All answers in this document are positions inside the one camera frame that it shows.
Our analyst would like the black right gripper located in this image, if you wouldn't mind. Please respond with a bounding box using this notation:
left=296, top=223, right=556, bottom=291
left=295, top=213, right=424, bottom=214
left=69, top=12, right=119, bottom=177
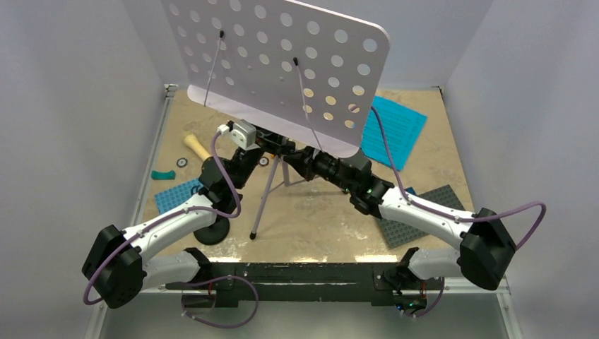
left=286, top=141, right=356, bottom=193

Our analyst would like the cream microphone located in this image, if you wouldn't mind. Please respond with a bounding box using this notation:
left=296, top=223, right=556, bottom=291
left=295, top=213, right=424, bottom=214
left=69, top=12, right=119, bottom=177
left=183, top=132, right=212, bottom=161

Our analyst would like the lilac tripod music stand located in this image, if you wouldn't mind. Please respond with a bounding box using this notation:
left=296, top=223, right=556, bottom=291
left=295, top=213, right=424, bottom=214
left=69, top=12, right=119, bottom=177
left=159, top=0, right=391, bottom=241

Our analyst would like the black microphone desk stand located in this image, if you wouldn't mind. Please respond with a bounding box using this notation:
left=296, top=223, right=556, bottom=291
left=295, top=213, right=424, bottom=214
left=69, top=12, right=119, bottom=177
left=193, top=217, right=230, bottom=246

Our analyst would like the teal sheet music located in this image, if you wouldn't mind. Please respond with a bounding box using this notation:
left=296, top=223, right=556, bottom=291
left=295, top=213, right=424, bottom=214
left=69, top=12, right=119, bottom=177
left=361, top=96, right=427, bottom=170

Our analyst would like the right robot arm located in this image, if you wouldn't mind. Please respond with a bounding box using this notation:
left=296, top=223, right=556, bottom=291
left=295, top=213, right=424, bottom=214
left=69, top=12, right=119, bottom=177
left=283, top=146, right=516, bottom=290

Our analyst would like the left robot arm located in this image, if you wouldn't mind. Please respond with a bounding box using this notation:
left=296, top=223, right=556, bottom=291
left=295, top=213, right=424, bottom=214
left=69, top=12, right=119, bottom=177
left=81, top=129, right=295, bottom=309

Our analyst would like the dark blue poker chip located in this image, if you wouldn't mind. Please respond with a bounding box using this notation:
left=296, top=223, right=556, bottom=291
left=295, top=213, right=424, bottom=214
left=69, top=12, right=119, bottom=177
left=177, top=157, right=188, bottom=168

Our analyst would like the teal curved block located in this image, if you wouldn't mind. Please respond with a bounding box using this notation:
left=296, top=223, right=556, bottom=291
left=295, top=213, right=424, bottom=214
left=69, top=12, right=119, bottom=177
left=150, top=170, right=176, bottom=180

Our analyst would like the light blue brick baseplate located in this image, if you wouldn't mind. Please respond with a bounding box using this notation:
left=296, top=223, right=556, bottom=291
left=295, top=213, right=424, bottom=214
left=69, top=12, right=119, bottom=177
left=154, top=179, right=203, bottom=214

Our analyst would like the grey brick baseplate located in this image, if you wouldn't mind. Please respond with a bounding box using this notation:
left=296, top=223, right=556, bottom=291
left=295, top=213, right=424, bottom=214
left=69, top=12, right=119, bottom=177
left=379, top=187, right=472, bottom=249

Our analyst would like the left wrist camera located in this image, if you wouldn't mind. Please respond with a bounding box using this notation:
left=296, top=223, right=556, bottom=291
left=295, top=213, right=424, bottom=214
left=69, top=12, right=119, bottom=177
left=218, top=119, right=259, bottom=150

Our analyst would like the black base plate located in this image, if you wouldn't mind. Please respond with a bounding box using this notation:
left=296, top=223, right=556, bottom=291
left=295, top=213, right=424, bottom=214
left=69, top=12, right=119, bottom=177
left=194, top=262, right=441, bottom=307

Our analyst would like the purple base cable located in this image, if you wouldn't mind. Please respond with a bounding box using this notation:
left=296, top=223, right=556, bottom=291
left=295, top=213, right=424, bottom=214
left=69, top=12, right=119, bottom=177
left=173, top=275, right=259, bottom=329

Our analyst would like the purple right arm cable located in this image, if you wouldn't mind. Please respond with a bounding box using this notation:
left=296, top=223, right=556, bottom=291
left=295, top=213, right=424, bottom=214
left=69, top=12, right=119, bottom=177
left=370, top=106, right=547, bottom=251

